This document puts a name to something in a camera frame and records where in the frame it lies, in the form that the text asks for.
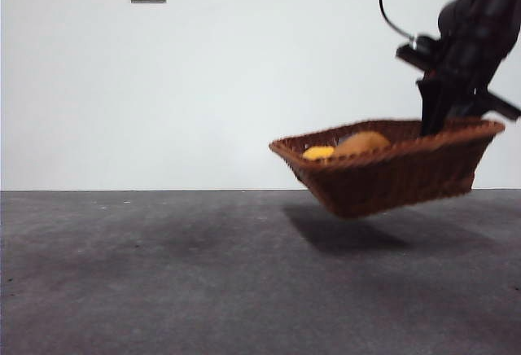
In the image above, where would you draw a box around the yellow corn cob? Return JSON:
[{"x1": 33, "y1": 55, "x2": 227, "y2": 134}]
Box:
[{"x1": 303, "y1": 146, "x2": 335, "y2": 161}]

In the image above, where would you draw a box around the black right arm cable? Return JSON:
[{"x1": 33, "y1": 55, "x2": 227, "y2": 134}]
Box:
[{"x1": 378, "y1": 0, "x2": 420, "y2": 43}]

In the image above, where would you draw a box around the brown potato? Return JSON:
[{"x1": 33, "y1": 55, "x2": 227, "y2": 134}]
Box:
[{"x1": 333, "y1": 131, "x2": 391, "y2": 156}]

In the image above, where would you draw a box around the brown wicker basket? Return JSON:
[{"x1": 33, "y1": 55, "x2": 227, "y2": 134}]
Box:
[{"x1": 268, "y1": 117, "x2": 506, "y2": 220}]

